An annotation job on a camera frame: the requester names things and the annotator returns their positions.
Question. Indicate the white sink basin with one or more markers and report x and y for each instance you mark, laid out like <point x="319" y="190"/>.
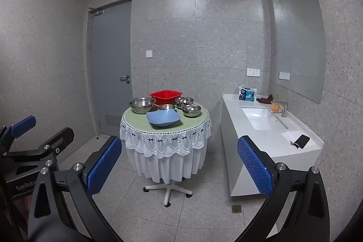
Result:
<point x="261" y="118"/>

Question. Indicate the large steel bowl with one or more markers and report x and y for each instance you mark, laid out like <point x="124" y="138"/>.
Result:
<point x="141" y="106"/>

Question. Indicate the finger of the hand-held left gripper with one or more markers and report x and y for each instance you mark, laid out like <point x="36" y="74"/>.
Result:
<point x="61" y="138"/>
<point x="22" y="125"/>

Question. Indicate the floor drain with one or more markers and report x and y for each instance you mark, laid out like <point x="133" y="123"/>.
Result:
<point x="236" y="208"/>

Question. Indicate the wall mirror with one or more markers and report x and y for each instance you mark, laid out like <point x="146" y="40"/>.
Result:
<point x="297" y="32"/>

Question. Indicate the red plastic basin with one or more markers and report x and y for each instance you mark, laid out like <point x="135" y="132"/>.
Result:
<point x="166" y="96"/>

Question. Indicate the small steel bowl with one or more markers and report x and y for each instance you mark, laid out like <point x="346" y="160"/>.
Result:
<point x="191" y="111"/>
<point x="183" y="101"/>
<point x="167" y="107"/>

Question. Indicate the white table skirt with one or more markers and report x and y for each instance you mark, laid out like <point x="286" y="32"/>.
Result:
<point x="164" y="168"/>

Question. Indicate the blue square plate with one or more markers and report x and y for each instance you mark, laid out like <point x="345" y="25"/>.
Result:
<point x="163" y="117"/>

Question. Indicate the white light switch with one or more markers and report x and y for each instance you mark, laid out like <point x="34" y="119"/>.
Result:
<point x="149" y="54"/>

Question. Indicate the white vanity counter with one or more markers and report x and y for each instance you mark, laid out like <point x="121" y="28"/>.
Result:
<point x="272" y="142"/>

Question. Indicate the white paper sheet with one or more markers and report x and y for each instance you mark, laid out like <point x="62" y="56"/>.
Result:
<point x="289" y="135"/>

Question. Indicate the brown cloth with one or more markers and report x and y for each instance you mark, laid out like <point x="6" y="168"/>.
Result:
<point x="265" y="99"/>

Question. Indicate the metal faucet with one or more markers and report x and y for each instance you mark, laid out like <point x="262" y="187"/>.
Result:
<point x="284" y="110"/>

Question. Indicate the metal door closer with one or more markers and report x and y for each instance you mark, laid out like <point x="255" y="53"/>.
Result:
<point x="96" y="11"/>

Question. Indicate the small key bunch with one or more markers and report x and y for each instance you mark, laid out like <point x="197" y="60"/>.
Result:
<point x="293" y="145"/>

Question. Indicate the blue tissue packet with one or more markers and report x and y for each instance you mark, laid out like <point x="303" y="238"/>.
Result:
<point x="246" y="94"/>

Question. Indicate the green lace-trimmed tablecloth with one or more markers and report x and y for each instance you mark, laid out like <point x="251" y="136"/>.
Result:
<point x="164" y="140"/>

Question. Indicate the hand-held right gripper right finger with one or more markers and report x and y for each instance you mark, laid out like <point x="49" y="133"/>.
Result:
<point x="255" y="168"/>

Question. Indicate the orange cup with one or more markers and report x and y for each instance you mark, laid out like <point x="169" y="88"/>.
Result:
<point x="275" y="106"/>

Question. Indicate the white wall socket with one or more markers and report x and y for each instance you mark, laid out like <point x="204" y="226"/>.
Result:
<point x="257" y="72"/>
<point x="250" y="72"/>

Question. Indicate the grey door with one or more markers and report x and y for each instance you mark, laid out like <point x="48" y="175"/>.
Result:
<point x="110" y="60"/>

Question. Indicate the door vent grille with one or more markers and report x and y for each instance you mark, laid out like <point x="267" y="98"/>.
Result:
<point x="113" y="121"/>

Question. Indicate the white star table base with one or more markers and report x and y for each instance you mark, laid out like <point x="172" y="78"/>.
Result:
<point x="167" y="191"/>

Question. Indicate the black phone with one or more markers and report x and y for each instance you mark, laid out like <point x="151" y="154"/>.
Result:
<point x="302" y="141"/>

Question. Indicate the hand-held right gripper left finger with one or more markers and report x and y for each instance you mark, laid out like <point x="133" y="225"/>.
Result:
<point x="105" y="165"/>

